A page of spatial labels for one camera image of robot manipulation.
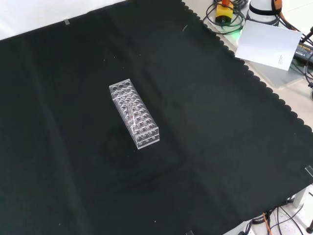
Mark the clear glass test tube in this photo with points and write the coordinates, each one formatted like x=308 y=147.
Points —
x=130 y=115

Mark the clear plastic test tube rack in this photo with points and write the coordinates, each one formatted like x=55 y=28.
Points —
x=144 y=137

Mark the black bench cloth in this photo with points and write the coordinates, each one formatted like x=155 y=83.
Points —
x=73 y=159

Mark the yellow stop button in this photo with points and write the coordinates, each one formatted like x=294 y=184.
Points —
x=224 y=12

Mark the clear tape piece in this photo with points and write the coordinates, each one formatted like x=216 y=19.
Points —
x=66 y=21
x=309 y=170

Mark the pale white board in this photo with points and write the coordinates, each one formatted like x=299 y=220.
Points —
x=266 y=44

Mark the black power adapter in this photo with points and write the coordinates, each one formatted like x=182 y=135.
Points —
x=303 y=52

